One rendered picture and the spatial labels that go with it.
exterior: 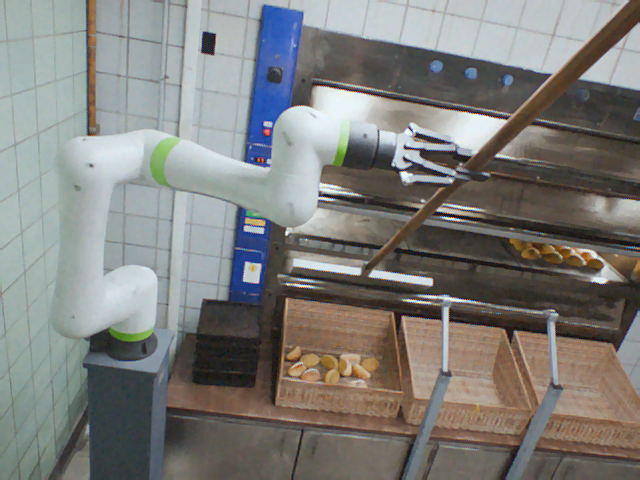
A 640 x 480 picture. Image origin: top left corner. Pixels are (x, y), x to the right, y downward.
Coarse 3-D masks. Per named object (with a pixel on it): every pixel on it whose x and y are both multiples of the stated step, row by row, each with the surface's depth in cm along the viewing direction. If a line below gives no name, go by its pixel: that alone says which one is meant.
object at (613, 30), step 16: (624, 16) 60; (608, 32) 63; (624, 32) 62; (592, 48) 66; (608, 48) 65; (576, 64) 69; (592, 64) 68; (560, 80) 73; (576, 80) 72; (544, 96) 77; (528, 112) 81; (512, 128) 87; (496, 144) 92; (480, 160) 99; (448, 192) 115; (432, 208) 125; (416, 224) 138; (400, 240) 153; (384, 256) 171
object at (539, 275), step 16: (288, 240) 245; (304, 240) 245; (320, 240) 247; (336, 240) 250; (400, 256) 251; (416, 256) 251; (432, 256) 253; (448, 256) 257; (496, 272) 256; (512, 272) 257; (528, 272) 257; (544, 272) 260; (560, 272) 264; (592, 288) 262; (608, 288) 262; (624, 288) 263
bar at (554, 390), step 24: (360, 288) 214; (384, 288) 216; (528, 312) 222; (552, 312) 224; (552, 336) 221; (552, 360) 218; (552, 384) 214; (432, 408) 214; (552, 408) 216; (528, 432) 226; (528, 456) 228
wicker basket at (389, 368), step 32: (288, 320) 259; (320, 320) 261; (352, 320) 262; (320, 352) 264; (352, 352) 265; (384, 352) 266; (288, 384) 222; (320, 384) 222; (384, 384) 252; (384, 416) 232
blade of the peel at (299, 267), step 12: (300, 264) 198; (312, 264) 199; (324, 264) 200; (312, 276) 212; (324, 276) 209; (336, 276) 207; (348, 276) 205; (360, 276) 202; (372, 276) 201; (384, 276) 202; (396, 276) 203; (408, 276) 203; (324, 288) 233; (336, 288) 230; (396, 288) 216; (408, 288) 213; (420, 288) 211
